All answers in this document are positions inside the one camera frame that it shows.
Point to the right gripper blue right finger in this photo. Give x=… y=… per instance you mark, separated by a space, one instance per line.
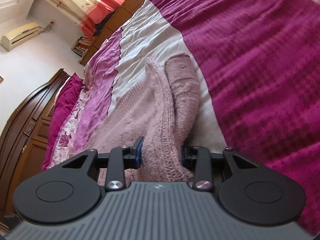
x=198 y=160

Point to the wooden window-side cabinet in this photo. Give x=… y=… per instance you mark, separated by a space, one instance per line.
x=117 y=19

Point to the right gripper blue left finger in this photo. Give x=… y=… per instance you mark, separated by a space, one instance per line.
x=120 y=159

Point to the red and cream curtain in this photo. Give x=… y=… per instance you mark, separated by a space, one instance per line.
x=82 y=2

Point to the stack of books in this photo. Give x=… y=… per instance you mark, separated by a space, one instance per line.
x=81 y=46

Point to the pink striped floral bedspread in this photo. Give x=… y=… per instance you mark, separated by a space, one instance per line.
x=257 y=62

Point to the dark cloth on cabinet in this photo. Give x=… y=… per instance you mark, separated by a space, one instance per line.
x=98 y=27

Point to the dark wooden headboard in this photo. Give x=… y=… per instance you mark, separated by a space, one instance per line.
x=24 y=141

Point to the cream wall air conditioner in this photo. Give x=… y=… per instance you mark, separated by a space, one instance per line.
x=18 y=36

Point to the pink knitted cardigan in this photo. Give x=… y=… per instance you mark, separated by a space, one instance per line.
x=162 y=109

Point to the magenta pillow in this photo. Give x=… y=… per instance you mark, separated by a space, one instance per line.
x=59 y=137

